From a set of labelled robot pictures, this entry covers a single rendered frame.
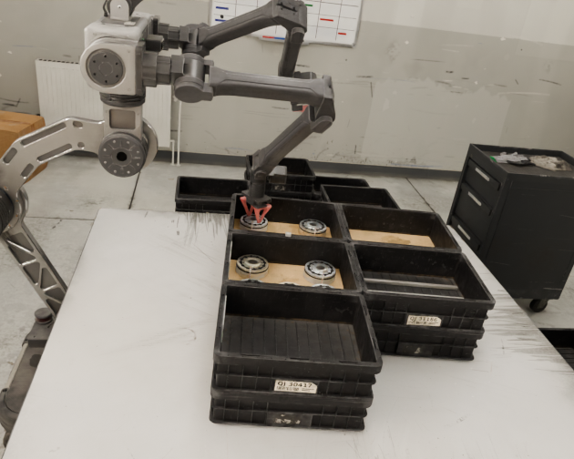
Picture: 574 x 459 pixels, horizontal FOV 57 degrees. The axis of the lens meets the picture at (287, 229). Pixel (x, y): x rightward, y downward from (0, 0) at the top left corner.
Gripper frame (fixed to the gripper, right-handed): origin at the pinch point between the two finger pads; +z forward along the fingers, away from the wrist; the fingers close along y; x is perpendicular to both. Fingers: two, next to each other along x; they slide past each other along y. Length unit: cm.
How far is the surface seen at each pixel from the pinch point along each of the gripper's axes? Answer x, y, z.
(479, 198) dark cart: -154, -5, 22
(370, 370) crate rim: 27, -83, -5
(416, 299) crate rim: -6, -70, -5
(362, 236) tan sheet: -33.8, -24.4, 4.7
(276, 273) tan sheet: 11.9, -29.2, 4.0
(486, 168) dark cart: -155, -3, 5
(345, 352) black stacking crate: 19, -69, 4
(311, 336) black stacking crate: 23, -59, 4
